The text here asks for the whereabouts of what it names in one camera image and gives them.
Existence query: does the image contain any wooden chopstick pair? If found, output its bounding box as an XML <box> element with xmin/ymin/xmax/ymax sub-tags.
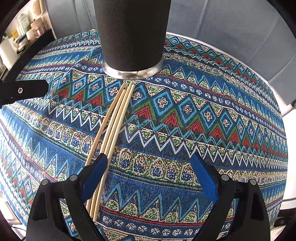
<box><xmin>86</xmin><ymin>89</ymin><xmax>126</xmax><ymax>218</ymax></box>
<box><xmin>85</xmin><ymin>83</ymin><xmax>126</xmax><ymax>166</ymax></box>
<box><xmin>93</xmin><ymin>83</ymin><xmax>135</xmax><ymax>221</ymax></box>
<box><xmin>85</xmin><ymin>83</ymin><xmax>135</xmax><ymax>221</ymax></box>

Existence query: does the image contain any wooden chopstick center pair middle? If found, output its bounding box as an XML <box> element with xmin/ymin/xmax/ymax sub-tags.
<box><xmin>93</xmin><ymin>83</ymin><xmax>135</xmax><ymax>221</ymax></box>

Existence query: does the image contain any wooden chopstick left pair right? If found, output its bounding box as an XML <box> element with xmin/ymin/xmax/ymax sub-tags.
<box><xmin>86</xmin><ymin>89</ymin><xmax>126</xmax><ymax>218</ymax></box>

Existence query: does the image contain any blue patterned tablecloth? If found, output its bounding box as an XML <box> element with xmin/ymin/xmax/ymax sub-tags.
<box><xmin>1</xmin><ymin>30</ymin><xmax>288</xmax><ymax>240</ymax></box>

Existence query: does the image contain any wooden chopstick center pair left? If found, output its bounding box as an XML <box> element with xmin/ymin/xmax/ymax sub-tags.
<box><xmin>85</xmin><ymin>83</ymin><xmax>135</xmax><ymax>221</ymax></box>

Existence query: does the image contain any black mesh utensil holder cup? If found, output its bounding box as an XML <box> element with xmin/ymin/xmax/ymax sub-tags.
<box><xmin>94</xmin><ymin>0</ymin><xmax>171</xmax><ymax>80</ymax></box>

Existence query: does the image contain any grey-blue upholstered sofa back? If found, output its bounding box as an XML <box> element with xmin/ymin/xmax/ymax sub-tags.
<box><xmin>43</xmin><ymin>0</ymin><xmax>296</xmax><ymax>106</ymax></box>

